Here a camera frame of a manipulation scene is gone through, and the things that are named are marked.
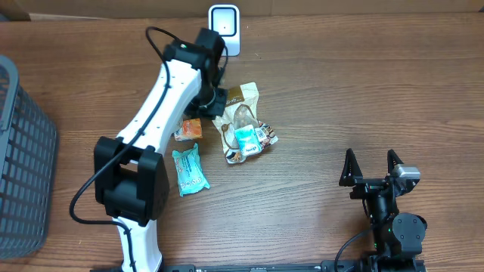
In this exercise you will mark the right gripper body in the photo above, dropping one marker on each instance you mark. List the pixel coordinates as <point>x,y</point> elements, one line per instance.
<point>366,186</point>

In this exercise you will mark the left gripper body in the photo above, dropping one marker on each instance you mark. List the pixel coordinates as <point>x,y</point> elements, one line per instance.
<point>209,103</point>

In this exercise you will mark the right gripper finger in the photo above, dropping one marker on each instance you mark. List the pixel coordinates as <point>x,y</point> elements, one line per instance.
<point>351,170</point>
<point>393,162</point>

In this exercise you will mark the orange tissue pack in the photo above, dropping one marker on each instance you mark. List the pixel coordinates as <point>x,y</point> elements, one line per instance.
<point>190,130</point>

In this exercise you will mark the beige snack bag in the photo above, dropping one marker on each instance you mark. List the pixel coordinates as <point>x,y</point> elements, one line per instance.
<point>241,110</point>

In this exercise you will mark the green blue tissue pack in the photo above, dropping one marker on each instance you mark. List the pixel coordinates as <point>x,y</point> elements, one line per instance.
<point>247,140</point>

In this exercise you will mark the teal wet wipes pack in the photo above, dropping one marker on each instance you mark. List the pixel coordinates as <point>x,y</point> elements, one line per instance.
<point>191,178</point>

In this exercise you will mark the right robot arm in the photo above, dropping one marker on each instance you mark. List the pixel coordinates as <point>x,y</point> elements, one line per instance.
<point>397,236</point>

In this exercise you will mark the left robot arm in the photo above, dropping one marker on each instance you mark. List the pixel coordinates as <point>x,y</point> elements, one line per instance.
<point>130,177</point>

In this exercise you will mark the white barcode scanner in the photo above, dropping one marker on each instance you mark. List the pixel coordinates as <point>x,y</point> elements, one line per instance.
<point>225,19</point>

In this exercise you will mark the grey plastic mesh basket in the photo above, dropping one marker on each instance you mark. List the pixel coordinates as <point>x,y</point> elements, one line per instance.
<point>29,146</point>

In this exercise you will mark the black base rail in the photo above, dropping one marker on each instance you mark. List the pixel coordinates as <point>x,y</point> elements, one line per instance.
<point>324,266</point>

